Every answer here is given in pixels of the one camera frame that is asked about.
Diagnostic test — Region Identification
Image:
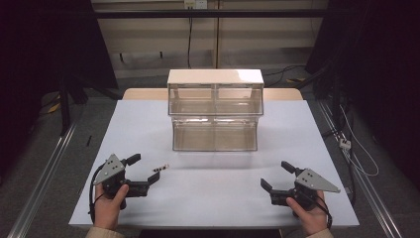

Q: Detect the person's right hand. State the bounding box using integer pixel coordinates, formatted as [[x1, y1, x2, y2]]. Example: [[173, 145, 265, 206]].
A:
[[285, 190, 329, 237]]

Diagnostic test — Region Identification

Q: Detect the black curtain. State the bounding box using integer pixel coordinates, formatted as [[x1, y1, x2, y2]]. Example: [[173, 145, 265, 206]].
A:
[[304, 0, 420, 191], [0, 0, 119, 181]]

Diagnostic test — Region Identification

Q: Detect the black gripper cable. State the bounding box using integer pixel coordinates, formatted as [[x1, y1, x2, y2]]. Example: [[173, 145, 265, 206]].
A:
[[305, 188, 333, 230], [87, 164, 106, 224]]

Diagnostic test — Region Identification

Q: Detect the person's left hand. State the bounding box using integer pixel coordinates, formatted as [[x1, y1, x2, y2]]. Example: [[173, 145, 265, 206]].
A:
[[93, 183, 130, 232]]

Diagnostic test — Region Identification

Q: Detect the black hanging cable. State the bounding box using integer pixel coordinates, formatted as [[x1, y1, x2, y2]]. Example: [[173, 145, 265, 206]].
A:
[[186, 17, 194, 69]]

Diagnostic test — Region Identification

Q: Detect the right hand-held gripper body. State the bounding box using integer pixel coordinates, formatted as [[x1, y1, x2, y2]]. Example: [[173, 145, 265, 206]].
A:
[[269, 168, 342, 219]]

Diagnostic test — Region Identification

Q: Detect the white wall outlet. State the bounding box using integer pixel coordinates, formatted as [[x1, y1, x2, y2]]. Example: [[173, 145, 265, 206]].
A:
[[183, 0, 209, 10]]

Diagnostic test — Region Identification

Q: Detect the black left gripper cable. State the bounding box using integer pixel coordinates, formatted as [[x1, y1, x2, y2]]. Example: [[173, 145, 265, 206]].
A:
[[87, 164, 106, 224]]

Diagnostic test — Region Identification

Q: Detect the clear plastic drawer cabinet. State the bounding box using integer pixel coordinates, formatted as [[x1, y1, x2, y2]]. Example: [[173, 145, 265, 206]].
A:
[[166, 68, 265, 153]]

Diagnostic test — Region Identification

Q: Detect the wooden vertical strip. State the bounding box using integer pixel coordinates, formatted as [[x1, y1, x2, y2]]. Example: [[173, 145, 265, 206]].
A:
[[214, 0, 222, 69]]

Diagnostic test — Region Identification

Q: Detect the black metal stand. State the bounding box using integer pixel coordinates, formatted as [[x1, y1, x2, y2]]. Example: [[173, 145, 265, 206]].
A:
[[58, 70, 124, 137]]

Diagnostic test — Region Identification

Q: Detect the white cable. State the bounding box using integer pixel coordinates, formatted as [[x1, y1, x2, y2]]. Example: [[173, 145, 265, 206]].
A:
[[339, 104, 380, 178]]

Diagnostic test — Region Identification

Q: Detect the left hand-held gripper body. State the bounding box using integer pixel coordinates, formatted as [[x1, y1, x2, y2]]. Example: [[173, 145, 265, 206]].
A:
[[93, 154, 151, 210]]

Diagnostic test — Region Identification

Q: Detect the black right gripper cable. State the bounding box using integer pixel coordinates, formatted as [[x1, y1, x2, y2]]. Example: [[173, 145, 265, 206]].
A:
[[305, 188, 333, 230]]

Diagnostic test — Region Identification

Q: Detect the black floor cable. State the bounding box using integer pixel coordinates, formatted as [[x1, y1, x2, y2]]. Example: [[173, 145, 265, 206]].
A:
[[263, 64, 307, 88]]

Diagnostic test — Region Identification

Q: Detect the aluminium floor rail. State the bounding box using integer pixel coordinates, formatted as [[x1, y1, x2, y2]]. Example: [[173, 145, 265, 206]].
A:
[[7, 121, 79, 238], [316, 99, 403, 238]]

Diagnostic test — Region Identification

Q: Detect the black horizontal metal bar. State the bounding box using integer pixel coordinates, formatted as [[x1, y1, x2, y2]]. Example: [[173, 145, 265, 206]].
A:
[[93, 9, 331, 20]]

